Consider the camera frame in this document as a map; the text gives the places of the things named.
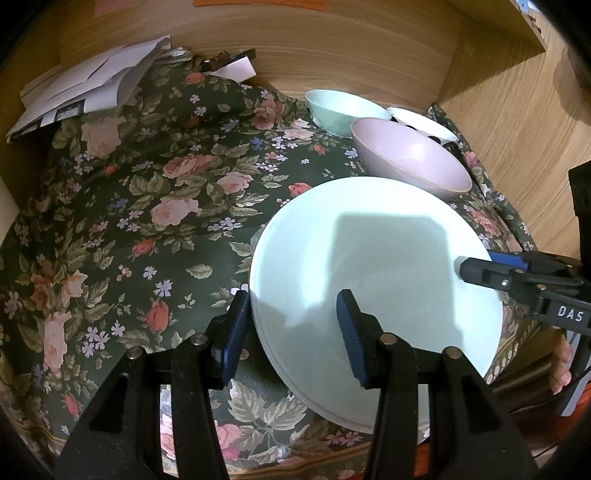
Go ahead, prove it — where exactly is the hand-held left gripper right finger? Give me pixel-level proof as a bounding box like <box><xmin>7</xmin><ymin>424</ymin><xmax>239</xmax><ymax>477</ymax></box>
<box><xmin>335</xmin><ymin>288</ymin><xmax>539</xmax><ymax>480</ymax></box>

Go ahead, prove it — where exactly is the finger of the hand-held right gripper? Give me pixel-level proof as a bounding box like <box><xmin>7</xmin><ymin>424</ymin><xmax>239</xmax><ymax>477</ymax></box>
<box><xmin>455</xmin><ymin>257</ymin><xmax>532</xmax><ymax>296</ymax></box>
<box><xmin>488</xmin><ymin>251</ymin><xmax>573</xmax><ymax>278</ymax></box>

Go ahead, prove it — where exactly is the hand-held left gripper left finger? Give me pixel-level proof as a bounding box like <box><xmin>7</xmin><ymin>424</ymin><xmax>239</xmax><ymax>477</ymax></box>
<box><xmin>54</xmin><ymin>290</ymin><xmax>252</xmax><ymax>480</ymax></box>

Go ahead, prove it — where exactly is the light teal plate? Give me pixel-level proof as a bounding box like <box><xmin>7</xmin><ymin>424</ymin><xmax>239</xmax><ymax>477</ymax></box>
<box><xmin>249</xmin><ymin>178</ymin><xmax>505</xmax><ymax>432</ymax></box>

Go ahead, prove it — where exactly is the person's right hand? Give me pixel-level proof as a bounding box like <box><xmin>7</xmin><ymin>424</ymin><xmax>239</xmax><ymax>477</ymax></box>
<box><xmin>549</xmin><ymin>339</ymin><xmax>576</xmax><ymax>395</ymax></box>

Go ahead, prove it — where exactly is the pink bowl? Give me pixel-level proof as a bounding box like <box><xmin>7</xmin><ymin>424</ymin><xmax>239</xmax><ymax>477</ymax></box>
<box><xmin>351</xmin><ymin>117</ymin><xmax>472</xmax><ymax>200</ymax></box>

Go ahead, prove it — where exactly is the floral tablecloth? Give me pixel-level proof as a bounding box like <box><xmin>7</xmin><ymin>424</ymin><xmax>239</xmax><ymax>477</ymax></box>
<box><xmin>0</xmin><ymin>60</ymin><xmax>541</xmax><ymax>476</ymax></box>

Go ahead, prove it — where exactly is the white bowl with black spots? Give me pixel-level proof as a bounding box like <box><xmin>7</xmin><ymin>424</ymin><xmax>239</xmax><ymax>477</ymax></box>
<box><xmin>385</xmin><ymin>106</ymin><xmax>458</xmax><ymax>146</ymax></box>

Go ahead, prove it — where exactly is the light teal bowl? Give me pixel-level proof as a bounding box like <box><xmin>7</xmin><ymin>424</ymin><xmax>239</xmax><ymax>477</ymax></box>
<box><xmin>305</xmin><ymin>89</ymin><xmax>393</xmax><ymax>139</ymax></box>

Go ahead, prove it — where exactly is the small white paper box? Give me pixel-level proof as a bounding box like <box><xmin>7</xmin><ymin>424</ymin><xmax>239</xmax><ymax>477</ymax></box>
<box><xmin>217</xmin><ymin>55</ymin><xmax>257</xmax><ymax>86</ymax></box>

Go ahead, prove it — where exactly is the stack of white papers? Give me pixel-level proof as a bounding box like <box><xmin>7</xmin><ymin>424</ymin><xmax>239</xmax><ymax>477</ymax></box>
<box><xmin>7</xmin><ymin>39</ymin><xmax>169</xmax><ymax>141</ymax></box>

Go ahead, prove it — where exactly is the orange sticky note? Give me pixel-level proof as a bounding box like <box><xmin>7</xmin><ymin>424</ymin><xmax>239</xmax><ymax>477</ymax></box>
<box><xmin>194</xmin><ymin>0</ymin><xmax>328</xmax><ymax>12</ymax></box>

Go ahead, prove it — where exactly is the pink sticky note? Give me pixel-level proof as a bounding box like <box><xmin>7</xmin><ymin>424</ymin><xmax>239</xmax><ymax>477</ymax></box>
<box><xmin>95</xmin><ymin>0</ymin><xmax>139</xmax><ymax>14</ymax></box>

